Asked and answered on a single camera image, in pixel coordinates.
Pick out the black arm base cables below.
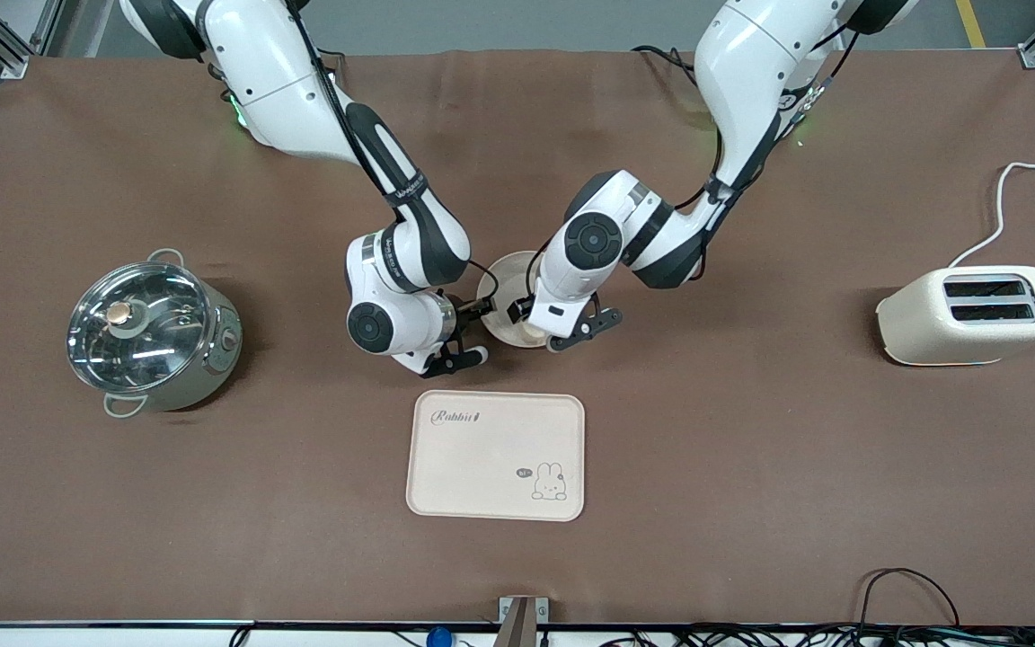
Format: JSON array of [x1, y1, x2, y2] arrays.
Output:
[[632, 43, 721, 118]]

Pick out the round cream plate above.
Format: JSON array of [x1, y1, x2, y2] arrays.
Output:
[[476, 251, 554, 349]]

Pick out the steel electric cooking pot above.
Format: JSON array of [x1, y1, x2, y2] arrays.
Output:
[[66, 249, 244, 420]]

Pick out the grey metal bracket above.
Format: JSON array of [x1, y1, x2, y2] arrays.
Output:
[[498, 596, 550, 647]]

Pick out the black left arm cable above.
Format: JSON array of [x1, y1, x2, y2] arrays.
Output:
[[672, 22, 846, 213]]

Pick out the cream rabbit print tray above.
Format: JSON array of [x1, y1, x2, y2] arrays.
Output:
[[405, 389, 587, 523]]

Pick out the brown table cover mat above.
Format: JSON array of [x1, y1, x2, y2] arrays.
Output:
[[0, 49, 1035, 627]]

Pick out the looped black cable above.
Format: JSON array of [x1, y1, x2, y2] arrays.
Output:
[[854, 568, 963, 630]]

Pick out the glass pot lid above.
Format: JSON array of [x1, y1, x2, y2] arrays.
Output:
[[66, 262, 213, 393]]

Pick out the cream two-slot toaster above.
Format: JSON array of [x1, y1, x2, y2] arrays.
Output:
[[875, 265, 1035, 368]]

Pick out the white toaster power cord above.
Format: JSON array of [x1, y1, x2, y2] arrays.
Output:
[[947, 158, 1035, 269]]

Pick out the tangled black cable bundle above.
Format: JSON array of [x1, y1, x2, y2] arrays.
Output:
[[598, 623, 1035, 647]]

